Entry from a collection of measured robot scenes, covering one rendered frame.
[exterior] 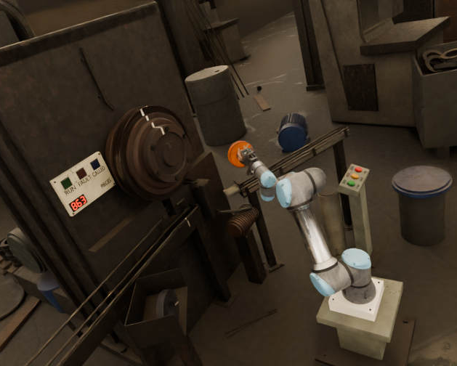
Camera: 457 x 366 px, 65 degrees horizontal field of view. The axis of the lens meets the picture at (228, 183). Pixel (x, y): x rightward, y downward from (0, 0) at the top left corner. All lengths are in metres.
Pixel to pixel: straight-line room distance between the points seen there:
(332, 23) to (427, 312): 2.87
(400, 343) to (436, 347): 0.15
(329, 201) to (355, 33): 2.18
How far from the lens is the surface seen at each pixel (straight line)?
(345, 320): 1.81
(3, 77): 1.61
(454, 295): 2.33
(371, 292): 1.79
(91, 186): 1.74
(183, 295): 1.70
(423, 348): 2.11
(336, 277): 1.62
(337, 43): 4.10
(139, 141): 1.67
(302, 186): 1.53
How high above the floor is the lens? 1.72
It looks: 28 degrees down
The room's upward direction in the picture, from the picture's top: 18 degrees counter-clockwise
